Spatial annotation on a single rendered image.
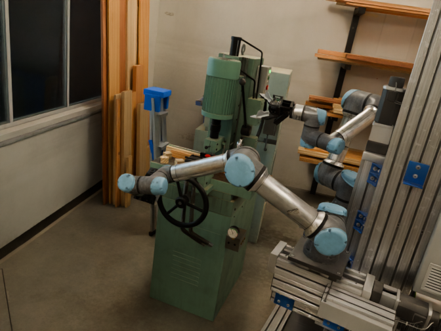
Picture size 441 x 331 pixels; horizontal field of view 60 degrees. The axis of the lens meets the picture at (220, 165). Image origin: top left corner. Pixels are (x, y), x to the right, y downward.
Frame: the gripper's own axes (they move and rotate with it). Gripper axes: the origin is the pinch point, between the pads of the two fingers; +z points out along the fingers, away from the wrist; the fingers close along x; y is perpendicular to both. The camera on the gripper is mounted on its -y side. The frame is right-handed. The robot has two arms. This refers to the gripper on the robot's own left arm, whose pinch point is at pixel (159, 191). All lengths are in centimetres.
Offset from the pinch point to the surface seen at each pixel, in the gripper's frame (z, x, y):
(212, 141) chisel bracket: 19.9, 11.5, -35.4
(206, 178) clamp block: 10.8, 17.9, -13.5
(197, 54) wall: 196, -99, -168
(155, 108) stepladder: 68, -55, -60
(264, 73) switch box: 29, 26, -84
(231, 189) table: 19.6, 30.2, -12.9
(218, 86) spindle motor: 2, 12, -60
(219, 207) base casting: 25.7, 25.0, -2.4
